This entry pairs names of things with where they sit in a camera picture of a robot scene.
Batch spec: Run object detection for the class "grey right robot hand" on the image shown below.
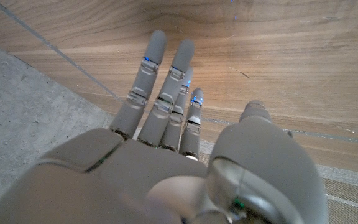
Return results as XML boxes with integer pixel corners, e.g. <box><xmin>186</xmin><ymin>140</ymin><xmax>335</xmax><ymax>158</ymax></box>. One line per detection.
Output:
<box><xmin>0</xmin><ymin>30</ymin><xmax>329</xmax><ymax>224</ymax></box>

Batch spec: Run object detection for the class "beige striped backdrop cloth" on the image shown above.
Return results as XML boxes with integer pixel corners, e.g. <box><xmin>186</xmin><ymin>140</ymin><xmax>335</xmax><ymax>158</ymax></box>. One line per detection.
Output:
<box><xmin>197</xmin><ymin>139</ymin><xmax>358</xmax><ymax>224</ymax></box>

